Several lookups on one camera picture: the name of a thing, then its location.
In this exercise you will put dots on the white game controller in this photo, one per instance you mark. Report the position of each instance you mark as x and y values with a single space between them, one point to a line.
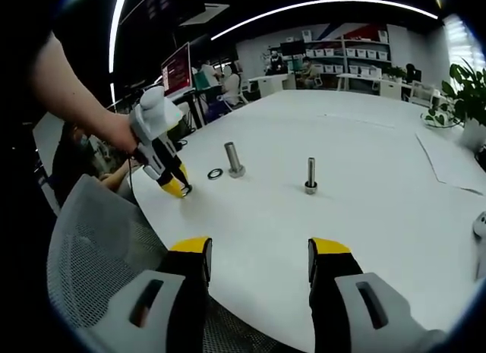
480 225

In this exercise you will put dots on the black screen on stand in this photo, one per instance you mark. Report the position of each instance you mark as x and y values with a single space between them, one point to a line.
292 47

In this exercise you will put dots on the person's left hand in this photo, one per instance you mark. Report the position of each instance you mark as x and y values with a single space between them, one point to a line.
121 134

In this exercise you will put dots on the small threaded steel stud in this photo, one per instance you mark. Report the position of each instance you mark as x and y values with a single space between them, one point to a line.
311 171

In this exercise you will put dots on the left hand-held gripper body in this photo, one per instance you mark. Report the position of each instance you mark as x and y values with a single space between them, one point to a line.
152 114

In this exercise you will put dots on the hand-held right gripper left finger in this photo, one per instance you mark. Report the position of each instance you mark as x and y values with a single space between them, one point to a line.
178 288

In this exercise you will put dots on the small leafy table plant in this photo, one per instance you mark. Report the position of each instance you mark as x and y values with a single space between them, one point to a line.
436 115

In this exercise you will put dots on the large potted plant white pot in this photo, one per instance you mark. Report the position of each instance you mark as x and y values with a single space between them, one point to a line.
469 91

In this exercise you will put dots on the white storage shelving with bins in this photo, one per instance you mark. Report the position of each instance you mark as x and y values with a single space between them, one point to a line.
341 51

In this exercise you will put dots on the large threaded steel stud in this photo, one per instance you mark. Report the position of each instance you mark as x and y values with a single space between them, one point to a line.
231 155

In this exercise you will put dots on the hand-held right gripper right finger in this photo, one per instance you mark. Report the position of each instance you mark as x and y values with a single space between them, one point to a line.
341 292

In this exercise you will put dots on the grey mesh office chair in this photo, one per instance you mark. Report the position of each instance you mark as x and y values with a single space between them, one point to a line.
98 246

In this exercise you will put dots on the curved ceiling light strip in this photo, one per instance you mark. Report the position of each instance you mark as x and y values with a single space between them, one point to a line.
115 26
247 20

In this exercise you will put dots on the red screen monitor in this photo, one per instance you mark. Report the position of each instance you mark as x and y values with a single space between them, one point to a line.
176 70

